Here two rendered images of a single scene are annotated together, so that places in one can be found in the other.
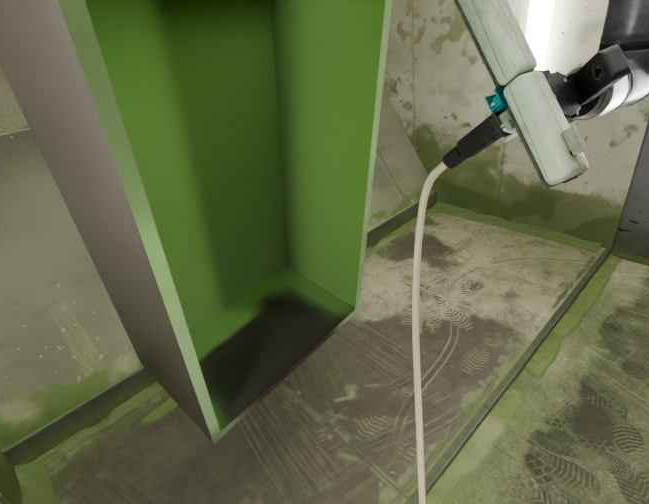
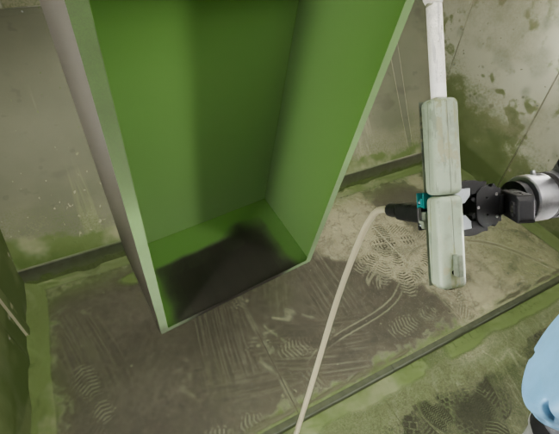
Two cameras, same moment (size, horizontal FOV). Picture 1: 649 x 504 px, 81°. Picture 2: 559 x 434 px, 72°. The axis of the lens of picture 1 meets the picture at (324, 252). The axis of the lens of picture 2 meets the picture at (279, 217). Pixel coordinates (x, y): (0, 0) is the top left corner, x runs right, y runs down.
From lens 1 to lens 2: 0.32 m
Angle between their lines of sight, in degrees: 14
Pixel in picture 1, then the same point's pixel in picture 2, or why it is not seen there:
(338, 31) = (348, 43)
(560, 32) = not seen: outside the picture
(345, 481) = (257, 383)
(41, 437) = (46, 269)
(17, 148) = not seen: hidden behind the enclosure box
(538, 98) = (445, 222)
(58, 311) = (73, 176)
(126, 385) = (114, 248)
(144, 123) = (159, 83)
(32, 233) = (63, 103)
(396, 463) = (301, 384)
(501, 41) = (435, 165)
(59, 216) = not seen: hidden behind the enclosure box
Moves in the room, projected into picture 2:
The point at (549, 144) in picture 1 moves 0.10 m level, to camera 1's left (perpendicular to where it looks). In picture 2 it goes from (438, 260) to (376, 250)
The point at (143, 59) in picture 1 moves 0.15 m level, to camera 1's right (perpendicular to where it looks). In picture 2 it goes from (168, 35) to (231, 41)
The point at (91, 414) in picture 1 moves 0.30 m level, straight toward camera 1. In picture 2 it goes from (84, 262) to (100, 306)
